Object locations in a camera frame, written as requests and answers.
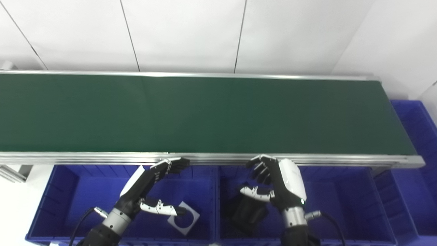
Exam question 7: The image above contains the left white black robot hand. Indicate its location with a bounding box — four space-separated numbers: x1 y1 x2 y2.
116 157 191 217

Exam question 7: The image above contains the aluminium conveyor leg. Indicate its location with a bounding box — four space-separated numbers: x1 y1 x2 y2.
0 164 33 183

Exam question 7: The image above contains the green conveyor belt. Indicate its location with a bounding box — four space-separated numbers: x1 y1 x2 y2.
0 61 425 169
0 73 418 156

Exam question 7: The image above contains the black cylinder block part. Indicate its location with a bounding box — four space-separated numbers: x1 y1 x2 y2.
224 193 270 236

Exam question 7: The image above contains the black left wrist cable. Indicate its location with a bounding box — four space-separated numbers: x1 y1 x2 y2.
68 207 108 246

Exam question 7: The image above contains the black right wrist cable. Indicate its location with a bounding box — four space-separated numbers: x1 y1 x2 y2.
306 211 346 246

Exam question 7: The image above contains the blue plastic bin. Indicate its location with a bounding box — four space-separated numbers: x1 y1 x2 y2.
374 100 437 238
26 165 219 246
215 166 398 246

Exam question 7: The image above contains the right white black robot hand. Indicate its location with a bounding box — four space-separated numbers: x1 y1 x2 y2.
240 154 307 212

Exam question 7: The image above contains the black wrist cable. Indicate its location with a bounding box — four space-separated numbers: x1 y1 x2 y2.
306 211 346 246
68 207 108 246

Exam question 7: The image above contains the grey square part with hole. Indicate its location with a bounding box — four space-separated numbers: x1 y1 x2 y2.
167 201 200 235

